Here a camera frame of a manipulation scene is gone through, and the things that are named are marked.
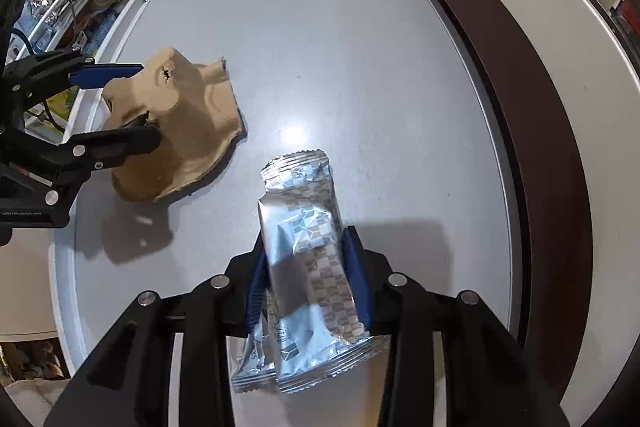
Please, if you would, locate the white kitchen counter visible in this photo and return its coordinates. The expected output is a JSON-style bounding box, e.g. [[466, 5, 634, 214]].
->
[[387, 0, 640, 427]]

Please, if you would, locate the small silver foil packet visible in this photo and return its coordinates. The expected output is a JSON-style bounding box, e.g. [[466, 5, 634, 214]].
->
[[231, 289, 281, 394]]

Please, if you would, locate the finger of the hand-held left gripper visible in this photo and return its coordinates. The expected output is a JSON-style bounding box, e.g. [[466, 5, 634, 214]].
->
[[5, 49, 146, 118], [10, 123, 162, 204]]

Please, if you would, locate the large silver foil packet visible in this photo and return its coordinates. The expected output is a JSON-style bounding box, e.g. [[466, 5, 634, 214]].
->
[[257, 148, 392, 395]]

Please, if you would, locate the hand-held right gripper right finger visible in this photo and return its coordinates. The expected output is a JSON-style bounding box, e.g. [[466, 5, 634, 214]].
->
[[341, 225, 573, 427]]

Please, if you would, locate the brown cardboard egg carton piece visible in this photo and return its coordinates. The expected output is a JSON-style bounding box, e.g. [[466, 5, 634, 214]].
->
[[102, 48, 248, 202]]

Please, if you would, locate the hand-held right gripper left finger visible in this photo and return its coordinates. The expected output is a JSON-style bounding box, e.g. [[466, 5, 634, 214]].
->
[[42, 234, 271, 427]]

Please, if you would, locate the stack of yellow green boxes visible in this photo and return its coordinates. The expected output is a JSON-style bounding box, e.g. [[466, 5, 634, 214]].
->
[[30, 88, 80, 128]]

